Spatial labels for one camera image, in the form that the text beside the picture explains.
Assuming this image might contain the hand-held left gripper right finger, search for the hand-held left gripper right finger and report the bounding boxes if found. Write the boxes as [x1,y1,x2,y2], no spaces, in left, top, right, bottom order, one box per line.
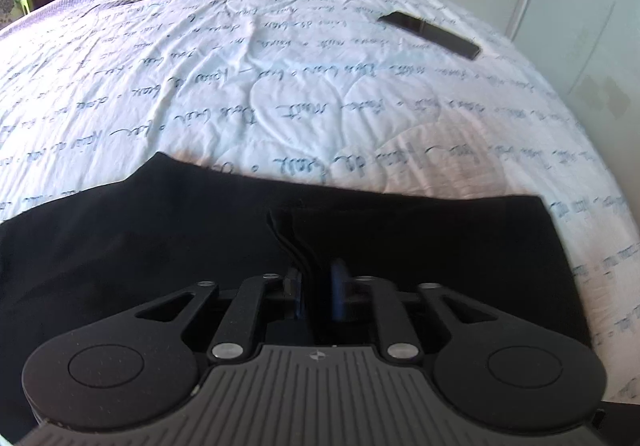
[327,259,497,362]

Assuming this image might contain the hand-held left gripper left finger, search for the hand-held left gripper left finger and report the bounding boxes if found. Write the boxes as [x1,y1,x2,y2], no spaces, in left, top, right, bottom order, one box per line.
[132,268,307,362]

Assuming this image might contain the black pants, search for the black pants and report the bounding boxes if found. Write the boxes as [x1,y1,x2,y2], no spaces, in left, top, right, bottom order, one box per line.
[0,151,594,442]

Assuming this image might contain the white script printed quilt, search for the white script printed quilt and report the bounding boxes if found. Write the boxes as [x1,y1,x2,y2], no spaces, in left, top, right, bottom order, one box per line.
[0,0,640,407]

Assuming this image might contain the black smartphone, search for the black smartphone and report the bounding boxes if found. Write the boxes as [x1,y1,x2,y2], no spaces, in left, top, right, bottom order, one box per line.
[377,10,482,61]

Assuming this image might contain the white wardrobe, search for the white wardrobe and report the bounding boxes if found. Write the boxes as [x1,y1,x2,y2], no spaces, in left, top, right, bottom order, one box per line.
[425,0,640,169]

